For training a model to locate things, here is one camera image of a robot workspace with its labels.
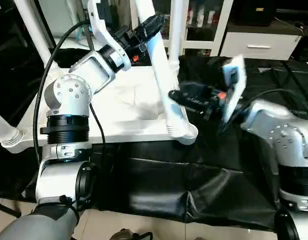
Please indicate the black metal bench leg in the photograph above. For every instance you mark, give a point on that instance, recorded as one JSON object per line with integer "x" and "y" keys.
{"x": 6, "y": 209}

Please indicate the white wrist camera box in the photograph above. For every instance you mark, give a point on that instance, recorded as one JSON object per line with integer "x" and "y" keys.
{"x": 234, "y": 87}
{"x": 101, "y": 22}

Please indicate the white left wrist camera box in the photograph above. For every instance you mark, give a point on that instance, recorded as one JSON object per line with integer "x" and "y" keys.
{"x": 101, "y": 22}

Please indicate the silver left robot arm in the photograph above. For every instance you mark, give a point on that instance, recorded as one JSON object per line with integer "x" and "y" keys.
{"x": 71, "y": 100}

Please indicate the black work mat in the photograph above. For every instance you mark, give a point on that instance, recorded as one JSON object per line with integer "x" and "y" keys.
{"x": 194, "y": 185}

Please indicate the white glass door cabinet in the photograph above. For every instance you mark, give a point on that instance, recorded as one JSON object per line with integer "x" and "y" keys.
{"x": 204, "y": 22}

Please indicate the white plastic table top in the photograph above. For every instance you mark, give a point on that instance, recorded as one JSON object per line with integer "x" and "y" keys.
{"x": 124, "y": 110}

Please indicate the white drawer unit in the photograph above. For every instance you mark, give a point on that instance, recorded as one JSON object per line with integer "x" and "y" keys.
{"x": 259, "y": 46}

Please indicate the black equipment case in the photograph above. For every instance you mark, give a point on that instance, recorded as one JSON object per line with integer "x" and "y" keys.
{"x": 254, "y": 12}

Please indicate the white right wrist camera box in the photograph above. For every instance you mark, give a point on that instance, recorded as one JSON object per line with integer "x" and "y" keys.
{"x": 234, "y": 87}

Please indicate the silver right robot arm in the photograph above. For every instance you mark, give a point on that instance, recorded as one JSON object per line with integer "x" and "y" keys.
{"x": 279, "y": 135}

